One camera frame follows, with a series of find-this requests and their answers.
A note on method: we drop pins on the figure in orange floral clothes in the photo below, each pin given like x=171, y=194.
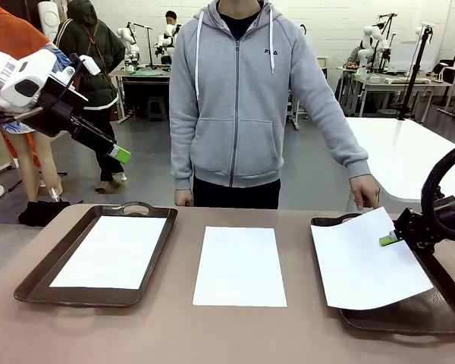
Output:
x=7, y=22

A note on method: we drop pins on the person in grey hoodie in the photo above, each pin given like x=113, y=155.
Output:
x=235, y=113

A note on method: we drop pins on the person's right hand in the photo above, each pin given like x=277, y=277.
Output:
x=184, y=197

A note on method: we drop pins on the person's left hand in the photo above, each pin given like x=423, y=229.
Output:
x=366, y=191

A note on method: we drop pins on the white A4 sheet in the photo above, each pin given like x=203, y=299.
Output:
x=106, y=250
x=364, y=265

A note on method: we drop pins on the white standing appliance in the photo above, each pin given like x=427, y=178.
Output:
x=48, y=19

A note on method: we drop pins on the background person with black hair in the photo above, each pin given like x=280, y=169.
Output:
x=170, y=17

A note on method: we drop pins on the stack of white A4 paper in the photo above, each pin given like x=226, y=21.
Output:
x=239, y=265

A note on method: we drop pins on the person's grey sleeved left forearm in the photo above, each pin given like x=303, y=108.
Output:
x=349, y=155

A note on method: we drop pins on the person in dark green jacket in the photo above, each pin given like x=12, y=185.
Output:
x=95, y=45

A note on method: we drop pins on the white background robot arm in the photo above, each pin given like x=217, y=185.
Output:
x=163, y=38
x=125, y=36
x=369, y=32

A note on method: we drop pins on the black tripod stand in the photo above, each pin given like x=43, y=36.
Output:
x=415, y=76

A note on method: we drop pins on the brown plastic serving tray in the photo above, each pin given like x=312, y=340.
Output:
x=34, y=288
x=421, y=314

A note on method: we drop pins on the grey stool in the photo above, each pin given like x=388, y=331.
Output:
x=157, y=104

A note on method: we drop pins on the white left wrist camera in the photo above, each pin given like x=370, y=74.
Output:
x=89, y=64

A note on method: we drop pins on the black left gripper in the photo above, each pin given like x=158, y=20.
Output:
x=57, y=110

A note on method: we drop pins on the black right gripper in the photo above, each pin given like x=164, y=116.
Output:
x=449, y=223

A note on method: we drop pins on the black cloth on floor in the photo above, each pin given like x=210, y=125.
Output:
x=38, y=214

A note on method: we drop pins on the person's grey sleeved right forearm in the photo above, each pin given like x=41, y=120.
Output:
x=182, y=159

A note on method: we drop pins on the background work table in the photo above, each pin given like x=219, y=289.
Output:
x=144, y=74

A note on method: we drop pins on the white side table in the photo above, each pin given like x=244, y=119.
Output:
x=402, y=151

